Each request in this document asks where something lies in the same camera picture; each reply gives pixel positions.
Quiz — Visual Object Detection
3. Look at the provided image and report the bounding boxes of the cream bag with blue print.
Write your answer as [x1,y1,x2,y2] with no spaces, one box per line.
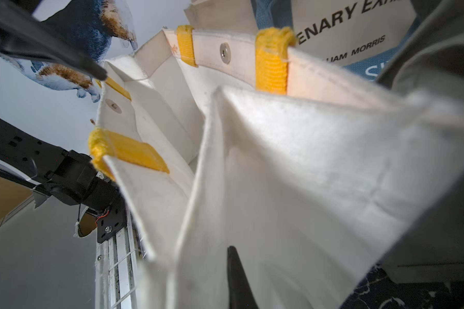
[184,0,420,81]

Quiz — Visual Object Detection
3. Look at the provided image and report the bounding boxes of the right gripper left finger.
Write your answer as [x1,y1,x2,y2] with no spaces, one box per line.
[0,1,107,81]

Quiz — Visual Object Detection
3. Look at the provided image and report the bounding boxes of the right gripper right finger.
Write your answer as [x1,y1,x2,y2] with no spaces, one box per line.
[227,246,259,309]

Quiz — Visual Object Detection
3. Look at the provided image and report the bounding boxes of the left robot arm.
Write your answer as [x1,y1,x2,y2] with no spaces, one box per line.
[0,119,124,214]

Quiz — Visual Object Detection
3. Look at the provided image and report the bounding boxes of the cream canvas bag with photo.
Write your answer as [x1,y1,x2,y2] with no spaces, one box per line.
[139,87,425,308]

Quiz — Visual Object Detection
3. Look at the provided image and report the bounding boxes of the cream bag with yellow handles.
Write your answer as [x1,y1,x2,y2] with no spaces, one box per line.
[89,30,393,262]

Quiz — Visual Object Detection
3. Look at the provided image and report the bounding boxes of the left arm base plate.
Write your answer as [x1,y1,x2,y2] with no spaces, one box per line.
[95,197,127,244]

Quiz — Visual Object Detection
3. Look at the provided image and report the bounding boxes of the grey-green canvas bag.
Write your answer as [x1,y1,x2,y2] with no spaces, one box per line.
[377,1,464,283]

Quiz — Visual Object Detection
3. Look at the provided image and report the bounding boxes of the aluminium frame rail structure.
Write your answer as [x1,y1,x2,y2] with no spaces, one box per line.
[0,190,139,308]

